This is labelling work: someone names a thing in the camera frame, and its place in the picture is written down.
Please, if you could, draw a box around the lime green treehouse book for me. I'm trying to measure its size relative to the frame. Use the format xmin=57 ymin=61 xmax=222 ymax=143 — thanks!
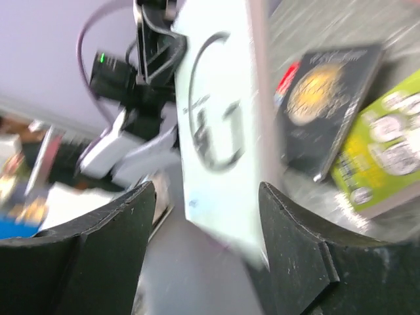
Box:
xmin=331 ymin=72 xmax=419 ymax=219

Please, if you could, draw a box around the black Maugham book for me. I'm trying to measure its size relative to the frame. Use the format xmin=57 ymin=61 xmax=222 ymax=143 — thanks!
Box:
xmin=278 ymin=42 xmax=385 ymax=182

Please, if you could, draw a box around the red 13-storey treehouse book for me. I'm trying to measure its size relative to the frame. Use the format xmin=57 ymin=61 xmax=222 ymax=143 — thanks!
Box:
xmin=274 ymin=61 xmax=300 ymax=106

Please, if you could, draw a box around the grey Great Gatsby book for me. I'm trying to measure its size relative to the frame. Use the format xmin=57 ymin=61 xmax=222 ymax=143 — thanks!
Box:
xmin=172 ymin=1 xmax=276 ymax=268

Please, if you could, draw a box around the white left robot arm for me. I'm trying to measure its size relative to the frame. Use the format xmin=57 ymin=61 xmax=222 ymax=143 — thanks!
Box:
xmin=75 ymin=1 xmax=187 ymax=187

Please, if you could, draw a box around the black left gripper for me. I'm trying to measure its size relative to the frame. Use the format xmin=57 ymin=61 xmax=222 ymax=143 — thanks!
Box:
xmin=89 ymin=1 xmax=187 ymax=112

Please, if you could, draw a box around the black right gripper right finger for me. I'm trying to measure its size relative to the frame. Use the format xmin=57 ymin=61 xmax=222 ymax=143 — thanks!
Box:
xmin=259 ymin=182 xmax=419 ymax=314

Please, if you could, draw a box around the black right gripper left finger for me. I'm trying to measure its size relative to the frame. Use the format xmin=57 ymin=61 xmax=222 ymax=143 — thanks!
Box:
xmin=1 ymin=182 xmax=156 ymax=315

